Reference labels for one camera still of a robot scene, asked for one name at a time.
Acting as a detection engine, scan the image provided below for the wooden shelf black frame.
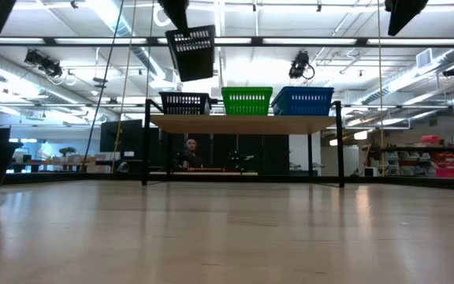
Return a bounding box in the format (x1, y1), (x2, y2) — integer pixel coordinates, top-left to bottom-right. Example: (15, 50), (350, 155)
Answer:
(142, 99), (346, 189)

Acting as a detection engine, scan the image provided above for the yellow cord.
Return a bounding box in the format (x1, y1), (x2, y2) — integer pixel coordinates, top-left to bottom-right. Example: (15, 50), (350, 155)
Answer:
(111, 0), (138, 174)

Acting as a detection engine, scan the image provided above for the silver ventilation duct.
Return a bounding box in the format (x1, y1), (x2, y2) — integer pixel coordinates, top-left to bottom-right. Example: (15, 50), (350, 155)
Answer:
(88, 0), (169, 86)

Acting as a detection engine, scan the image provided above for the person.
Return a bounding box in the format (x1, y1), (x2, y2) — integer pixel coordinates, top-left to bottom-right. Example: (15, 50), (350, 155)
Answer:
(177, 137), (207, 171)

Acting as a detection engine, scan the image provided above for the long black cable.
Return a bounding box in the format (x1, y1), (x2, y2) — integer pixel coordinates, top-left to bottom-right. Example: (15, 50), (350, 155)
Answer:
(80, 0), (126, 174)

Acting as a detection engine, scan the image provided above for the background office desk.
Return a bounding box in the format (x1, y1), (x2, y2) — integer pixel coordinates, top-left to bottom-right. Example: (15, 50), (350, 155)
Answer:
(8, 154), (114, 174)

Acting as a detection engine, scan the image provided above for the green plastic basket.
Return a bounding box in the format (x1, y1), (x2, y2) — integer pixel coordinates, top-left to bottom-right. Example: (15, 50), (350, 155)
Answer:
(221, 91), (274, 116)
(221, 86), (274, 93)

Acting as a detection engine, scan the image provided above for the blue plastic basket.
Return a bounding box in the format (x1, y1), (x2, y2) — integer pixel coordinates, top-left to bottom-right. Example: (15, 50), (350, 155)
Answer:
(272, 86), (335, 93)
(270, 91), (335, 117)

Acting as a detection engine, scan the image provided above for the black ceiling light beam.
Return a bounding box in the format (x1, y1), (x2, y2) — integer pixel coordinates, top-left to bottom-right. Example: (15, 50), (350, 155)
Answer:
(0, 35), (454, 49)

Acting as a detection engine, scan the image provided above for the white air vent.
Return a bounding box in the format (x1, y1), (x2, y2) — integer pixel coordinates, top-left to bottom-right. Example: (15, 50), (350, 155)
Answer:
(415, 47), (434, 69)

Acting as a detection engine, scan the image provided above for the black display panel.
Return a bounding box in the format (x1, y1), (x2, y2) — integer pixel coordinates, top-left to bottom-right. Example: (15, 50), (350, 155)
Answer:
(99, 119), (144, 161)

